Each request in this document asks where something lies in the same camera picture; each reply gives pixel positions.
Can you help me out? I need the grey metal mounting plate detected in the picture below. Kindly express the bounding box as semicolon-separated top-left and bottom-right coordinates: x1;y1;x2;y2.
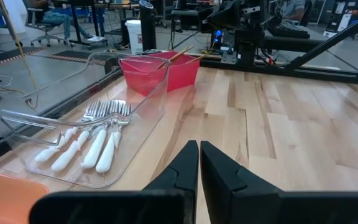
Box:
221;50;237;65

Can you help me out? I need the grey office chair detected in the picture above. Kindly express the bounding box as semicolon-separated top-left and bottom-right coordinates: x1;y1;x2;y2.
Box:
23;7;74;48

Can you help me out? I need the yellow floor cable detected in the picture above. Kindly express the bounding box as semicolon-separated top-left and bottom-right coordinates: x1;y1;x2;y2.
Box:
0;0;40;110

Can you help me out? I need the black orange-striped floor mat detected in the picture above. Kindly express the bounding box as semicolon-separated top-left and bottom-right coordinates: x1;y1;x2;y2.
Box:
48;50;111;65
0;46;48;71

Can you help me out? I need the grey equipment desk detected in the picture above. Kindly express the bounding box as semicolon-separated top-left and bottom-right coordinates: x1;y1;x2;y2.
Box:
170;7;211;32

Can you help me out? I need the white trash bin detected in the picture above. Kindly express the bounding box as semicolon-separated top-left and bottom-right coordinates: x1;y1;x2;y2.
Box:
125;19;144;55

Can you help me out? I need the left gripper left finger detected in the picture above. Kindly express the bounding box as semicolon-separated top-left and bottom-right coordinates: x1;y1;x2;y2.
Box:
29;140;200;224

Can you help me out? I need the black cylindrical tower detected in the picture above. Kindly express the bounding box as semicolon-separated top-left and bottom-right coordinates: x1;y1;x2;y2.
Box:
139;0;157;52

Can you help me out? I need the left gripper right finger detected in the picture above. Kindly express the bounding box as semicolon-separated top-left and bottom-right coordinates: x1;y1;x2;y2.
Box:
200;141;358;224

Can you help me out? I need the red plastic bin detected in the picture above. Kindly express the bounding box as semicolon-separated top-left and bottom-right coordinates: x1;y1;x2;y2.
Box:
119;51;201;97

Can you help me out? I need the black standing desk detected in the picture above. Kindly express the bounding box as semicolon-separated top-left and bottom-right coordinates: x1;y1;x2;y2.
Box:
54;0;140;50

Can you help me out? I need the black aluminium table frame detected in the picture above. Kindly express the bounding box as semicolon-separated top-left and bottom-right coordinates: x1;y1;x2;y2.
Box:
0;57;358;169

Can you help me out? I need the black table clamp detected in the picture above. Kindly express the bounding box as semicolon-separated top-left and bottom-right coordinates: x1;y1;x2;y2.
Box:
104;57;121;75

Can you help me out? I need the orange plastic bin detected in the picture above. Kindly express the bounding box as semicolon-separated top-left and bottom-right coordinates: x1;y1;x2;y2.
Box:
0;167;50;224

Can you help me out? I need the clear plastic bin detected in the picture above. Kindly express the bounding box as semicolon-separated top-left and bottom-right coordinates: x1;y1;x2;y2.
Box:
0;52;171;189

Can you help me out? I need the person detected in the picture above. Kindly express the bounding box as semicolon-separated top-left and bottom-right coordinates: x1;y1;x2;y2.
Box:
31;0;93;40
277;0;306;23

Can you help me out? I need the black computer with blue light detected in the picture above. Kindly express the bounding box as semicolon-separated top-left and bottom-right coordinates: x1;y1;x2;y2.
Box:
211;27;226;44

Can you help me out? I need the white handled silver fork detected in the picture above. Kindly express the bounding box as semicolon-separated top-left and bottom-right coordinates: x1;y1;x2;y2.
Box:
95;101;132;174
35;99;101;164
50;100;111;172
81;100;121;170

